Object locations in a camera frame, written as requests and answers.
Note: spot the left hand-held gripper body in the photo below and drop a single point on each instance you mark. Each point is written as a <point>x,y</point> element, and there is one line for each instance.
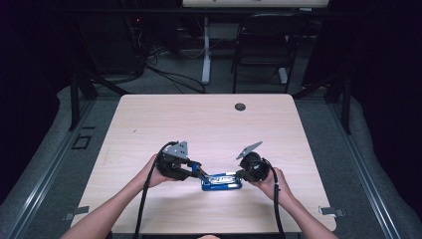
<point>170,162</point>

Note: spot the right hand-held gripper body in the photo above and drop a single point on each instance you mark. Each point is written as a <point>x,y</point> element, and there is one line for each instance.
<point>255,167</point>

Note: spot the blue hinged case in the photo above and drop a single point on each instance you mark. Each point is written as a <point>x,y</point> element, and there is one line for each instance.
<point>220,186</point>

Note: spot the person's left hand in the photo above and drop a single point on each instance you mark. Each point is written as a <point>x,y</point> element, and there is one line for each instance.
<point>152,176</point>

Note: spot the person's right hand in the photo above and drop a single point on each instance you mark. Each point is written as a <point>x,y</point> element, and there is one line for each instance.
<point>273,186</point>

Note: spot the dark round table grommet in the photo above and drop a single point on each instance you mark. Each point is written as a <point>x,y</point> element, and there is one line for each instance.
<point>240,107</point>

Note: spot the person's knee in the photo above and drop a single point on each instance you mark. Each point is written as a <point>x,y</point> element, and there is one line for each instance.
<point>208,237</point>

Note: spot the white desk leg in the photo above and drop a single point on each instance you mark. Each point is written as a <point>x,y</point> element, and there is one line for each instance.
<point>206,56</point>

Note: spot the black metal stand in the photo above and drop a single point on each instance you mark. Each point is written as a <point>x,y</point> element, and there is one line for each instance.
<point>74,99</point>
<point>346,103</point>

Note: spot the black folding chair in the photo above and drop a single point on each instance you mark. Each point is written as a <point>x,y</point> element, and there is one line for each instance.
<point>265,49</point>

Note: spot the dark computer tower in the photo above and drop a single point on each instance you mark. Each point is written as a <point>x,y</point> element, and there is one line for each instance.
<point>116,46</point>

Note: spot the grey metal table bracket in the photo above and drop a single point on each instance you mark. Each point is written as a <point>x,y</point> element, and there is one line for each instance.
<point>78,211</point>
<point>330,211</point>

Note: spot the aluminium floor rail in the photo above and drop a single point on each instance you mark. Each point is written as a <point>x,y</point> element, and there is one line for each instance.
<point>361,166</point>
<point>46,176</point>

